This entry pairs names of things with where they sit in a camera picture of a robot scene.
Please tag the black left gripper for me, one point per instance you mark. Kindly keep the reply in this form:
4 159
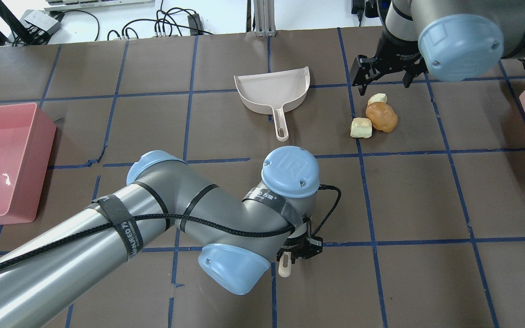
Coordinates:
300 250

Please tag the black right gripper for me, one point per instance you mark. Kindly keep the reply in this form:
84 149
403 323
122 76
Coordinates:
391 58

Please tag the pale bread chunk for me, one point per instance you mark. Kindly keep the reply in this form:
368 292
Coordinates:
379 97
361 128

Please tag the beige hand brush black bristles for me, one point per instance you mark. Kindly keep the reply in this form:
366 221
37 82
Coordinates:
285 265

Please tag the brown potato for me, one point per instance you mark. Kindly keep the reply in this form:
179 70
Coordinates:
382 116

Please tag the beige plastic dustpan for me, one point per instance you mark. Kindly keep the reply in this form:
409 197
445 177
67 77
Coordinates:
274 94

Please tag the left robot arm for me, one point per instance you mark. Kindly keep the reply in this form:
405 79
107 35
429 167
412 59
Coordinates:
239 238

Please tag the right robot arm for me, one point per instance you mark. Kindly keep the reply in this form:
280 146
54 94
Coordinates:
453 40

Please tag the pink plastic bin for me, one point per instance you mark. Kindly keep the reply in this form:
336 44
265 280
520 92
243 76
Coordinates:
26 138

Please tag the black power adapter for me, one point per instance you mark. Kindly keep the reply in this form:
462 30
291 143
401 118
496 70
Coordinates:
194 23

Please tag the aluminium frame post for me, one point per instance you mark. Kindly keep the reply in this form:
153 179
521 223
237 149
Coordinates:
264 18

